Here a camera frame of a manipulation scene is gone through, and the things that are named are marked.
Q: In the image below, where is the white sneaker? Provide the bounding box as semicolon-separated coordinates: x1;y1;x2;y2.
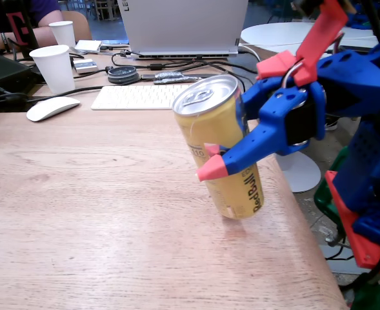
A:
324;116;339;132

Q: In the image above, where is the white round table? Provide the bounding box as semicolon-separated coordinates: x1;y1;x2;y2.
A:
240;21;380;194

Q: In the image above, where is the thin black desk cable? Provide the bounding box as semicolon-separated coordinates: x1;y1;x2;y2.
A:
0;84;104;105

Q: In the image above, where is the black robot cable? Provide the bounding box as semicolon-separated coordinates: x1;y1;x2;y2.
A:
337;240;380;288

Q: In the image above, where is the black pole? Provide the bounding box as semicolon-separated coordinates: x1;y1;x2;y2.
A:
365;0;380;45

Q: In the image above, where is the black flat box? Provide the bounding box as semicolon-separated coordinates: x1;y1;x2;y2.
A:
0;54;44;114

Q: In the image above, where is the bare forearm with wristband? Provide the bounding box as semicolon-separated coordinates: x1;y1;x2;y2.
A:
0;27;58;52

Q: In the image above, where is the white adapter box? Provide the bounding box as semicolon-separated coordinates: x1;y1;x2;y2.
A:
74;39;103;54

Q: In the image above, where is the silver laptop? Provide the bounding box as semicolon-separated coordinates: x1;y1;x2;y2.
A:
117;0;250;61

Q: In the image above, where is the silver metal box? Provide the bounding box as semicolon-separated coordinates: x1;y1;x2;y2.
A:
72;58;99;75

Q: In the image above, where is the white slim keyboard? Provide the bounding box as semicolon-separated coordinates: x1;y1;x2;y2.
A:
90;84;192;111

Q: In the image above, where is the black cable with dongle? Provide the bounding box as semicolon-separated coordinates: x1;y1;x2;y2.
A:
111;50;258;85

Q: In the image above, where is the green table clamp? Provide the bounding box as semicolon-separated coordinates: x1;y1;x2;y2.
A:
314;145;350;235
350;273;380;310

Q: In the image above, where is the white paper cup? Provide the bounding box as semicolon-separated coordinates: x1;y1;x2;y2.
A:
28;44;77;95
48;20;77;48

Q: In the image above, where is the black item magenta logo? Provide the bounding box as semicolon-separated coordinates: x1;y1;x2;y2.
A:
5;0;41;54

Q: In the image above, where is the wooden chair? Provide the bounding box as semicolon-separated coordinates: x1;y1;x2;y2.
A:
61;10;93;42

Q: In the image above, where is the white computer mouse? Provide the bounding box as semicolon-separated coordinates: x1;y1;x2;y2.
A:
26;96;81;123

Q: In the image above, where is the white cable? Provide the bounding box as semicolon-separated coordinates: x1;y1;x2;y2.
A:
237;43;261;63

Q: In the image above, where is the red robot base plate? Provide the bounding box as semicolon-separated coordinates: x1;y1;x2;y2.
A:
324;170;380;277

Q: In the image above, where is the foil wrapped item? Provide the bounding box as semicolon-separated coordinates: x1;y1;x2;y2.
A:
153;72;217;85

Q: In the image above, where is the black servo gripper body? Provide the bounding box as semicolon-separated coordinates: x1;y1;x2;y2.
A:
285;96;316;146

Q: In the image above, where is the yellow Red Bull can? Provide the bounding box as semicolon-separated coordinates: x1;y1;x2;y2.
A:
172;74;265;220

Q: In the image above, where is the blue gripper finger with pink tip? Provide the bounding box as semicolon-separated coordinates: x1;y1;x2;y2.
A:
240;77;286;133
195;82;326;183

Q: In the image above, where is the person in purple shirt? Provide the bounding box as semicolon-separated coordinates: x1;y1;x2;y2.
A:
30;0;64;30

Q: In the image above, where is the black round cable hub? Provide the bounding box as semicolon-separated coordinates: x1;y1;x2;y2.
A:
107;65;140;85

